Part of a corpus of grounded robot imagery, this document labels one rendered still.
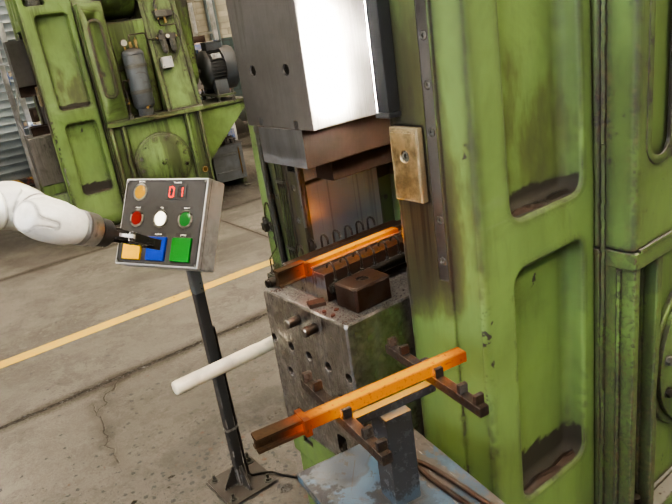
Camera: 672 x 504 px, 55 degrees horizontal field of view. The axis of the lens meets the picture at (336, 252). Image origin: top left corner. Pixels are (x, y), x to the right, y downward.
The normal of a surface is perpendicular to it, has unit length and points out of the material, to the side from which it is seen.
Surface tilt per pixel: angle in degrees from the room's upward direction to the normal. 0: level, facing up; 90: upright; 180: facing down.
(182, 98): 79
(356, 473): 0
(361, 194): 90
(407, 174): 90
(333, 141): 90
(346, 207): 90
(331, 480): 0
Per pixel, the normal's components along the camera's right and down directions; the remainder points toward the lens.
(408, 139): -0.78, 0.32
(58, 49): 0.49, 0.22
